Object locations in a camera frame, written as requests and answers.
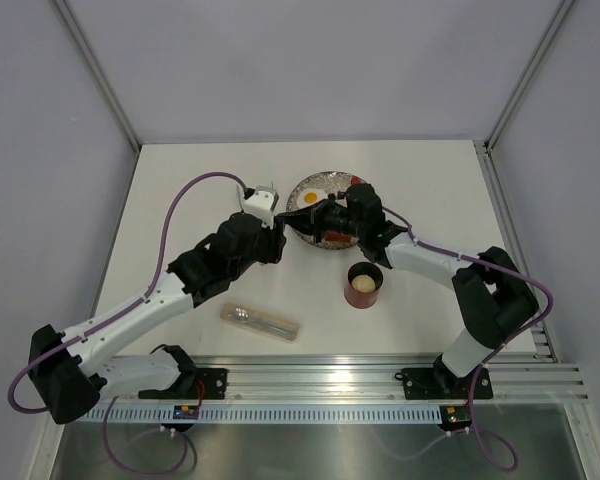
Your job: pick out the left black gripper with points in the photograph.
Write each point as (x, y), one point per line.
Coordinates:
(275, 241)

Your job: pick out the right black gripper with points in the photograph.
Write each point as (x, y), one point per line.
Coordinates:
(310, 220)

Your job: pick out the beige steamed bun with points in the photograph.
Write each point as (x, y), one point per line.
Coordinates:
(364, 284)

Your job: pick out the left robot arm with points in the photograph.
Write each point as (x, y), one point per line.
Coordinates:
(73, 370)

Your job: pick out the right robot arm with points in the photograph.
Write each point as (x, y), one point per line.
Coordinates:
(493, 297)

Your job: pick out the toy fried egg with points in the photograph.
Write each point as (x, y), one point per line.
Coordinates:
(309, 197)

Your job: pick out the red sausage bottom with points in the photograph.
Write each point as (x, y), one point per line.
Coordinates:
(333, 237)

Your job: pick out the speckled ceramic plate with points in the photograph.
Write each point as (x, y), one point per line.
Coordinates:
(318, 187)

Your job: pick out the metal spoon in case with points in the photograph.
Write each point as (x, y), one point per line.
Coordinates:
(258, 322)

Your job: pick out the red tin can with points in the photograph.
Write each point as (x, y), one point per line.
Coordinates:
(359, 300)

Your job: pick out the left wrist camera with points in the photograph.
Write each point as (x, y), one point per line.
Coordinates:
(261, 202)

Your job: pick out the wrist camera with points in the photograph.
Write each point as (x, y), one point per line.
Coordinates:
(364, 209)
(261, 202)

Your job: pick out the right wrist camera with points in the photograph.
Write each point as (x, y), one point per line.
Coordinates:
(364, 209)

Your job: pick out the aluminium mounting rail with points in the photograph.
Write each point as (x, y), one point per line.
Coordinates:
(371, 379)

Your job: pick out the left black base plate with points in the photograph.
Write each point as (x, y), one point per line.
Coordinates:
(210, 383)

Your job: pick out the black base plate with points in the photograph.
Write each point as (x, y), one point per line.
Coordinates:
(427, 383)
(210, 383)

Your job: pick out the white slotted cable duct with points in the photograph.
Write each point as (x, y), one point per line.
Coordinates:
(145, 413)

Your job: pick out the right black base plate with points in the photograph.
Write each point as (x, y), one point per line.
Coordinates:
(427, 383)

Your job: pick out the left aluminium frame post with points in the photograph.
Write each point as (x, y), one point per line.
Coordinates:
(77, 35)

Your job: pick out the aluminium frame post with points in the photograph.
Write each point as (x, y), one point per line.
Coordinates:
(532, 68)
(77, 35)

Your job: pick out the right aluminium frame post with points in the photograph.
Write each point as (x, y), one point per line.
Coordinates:
(532, 68)

